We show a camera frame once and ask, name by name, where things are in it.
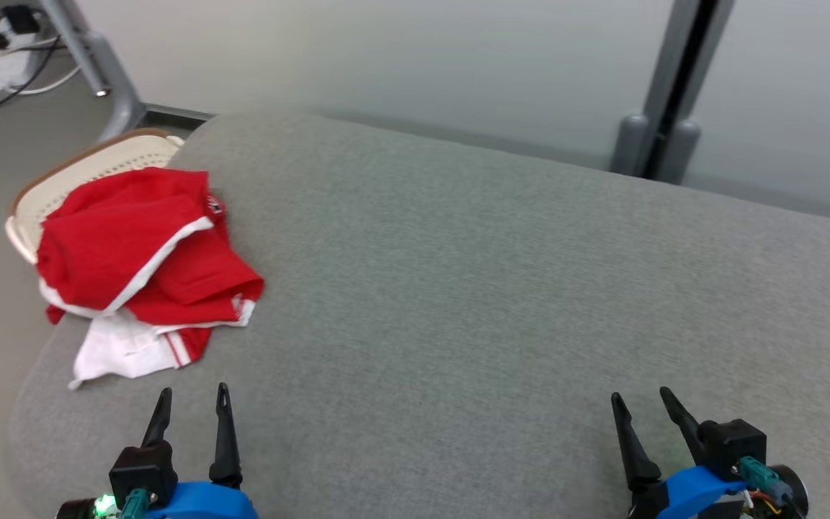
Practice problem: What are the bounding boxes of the red shorts with white trim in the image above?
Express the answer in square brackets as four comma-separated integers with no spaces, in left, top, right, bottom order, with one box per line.
[35,167,266,327]

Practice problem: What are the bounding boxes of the white floor cable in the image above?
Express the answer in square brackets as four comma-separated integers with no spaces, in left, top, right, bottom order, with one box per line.
[17,66,82,97]

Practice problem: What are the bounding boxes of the left black cable teal plug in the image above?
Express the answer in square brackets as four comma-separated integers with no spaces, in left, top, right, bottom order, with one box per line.
[120,488,151,519]

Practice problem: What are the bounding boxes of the black power adapter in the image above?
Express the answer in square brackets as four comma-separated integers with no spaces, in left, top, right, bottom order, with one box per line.
[0,5,43,35]

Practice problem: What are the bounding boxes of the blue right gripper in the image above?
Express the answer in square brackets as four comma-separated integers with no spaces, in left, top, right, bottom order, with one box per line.
[610,386,749,519]

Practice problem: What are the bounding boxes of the grey partition post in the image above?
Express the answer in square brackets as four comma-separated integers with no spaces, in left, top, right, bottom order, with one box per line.
[611,0,737,185]

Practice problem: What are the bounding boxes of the grey metal frame leg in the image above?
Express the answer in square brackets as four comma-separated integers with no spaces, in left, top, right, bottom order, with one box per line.
[39,0,147,143]

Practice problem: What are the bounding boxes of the power strip with cables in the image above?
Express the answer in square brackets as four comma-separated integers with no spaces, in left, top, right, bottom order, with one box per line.
[0,35,64,117]

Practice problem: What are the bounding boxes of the white power strip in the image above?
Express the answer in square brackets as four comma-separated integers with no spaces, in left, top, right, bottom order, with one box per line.
[0,18,43,92]

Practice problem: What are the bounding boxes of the red shirt with white sleeves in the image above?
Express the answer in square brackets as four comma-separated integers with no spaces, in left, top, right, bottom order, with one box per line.
[68,292,257,391]

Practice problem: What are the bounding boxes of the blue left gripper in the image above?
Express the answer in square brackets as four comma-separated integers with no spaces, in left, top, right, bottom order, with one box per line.
[141,383,259,519]

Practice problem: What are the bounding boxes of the cream laundry basket brown rim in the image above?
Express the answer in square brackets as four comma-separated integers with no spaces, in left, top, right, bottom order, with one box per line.
[4,128,185,265]

